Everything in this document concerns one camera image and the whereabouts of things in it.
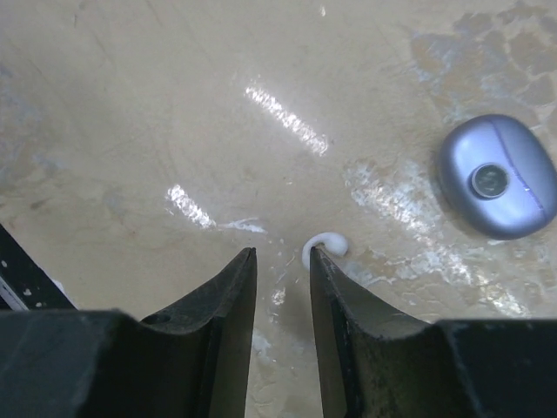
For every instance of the white earbud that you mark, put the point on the white earbud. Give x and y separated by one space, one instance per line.
334 243

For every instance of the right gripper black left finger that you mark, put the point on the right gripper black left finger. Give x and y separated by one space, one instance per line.
190 359

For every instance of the blue-grey earbud charging case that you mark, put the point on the blue-grey earbud charging case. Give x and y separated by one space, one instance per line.
498 176

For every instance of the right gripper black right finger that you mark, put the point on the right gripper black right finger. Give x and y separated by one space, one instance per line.
376 361

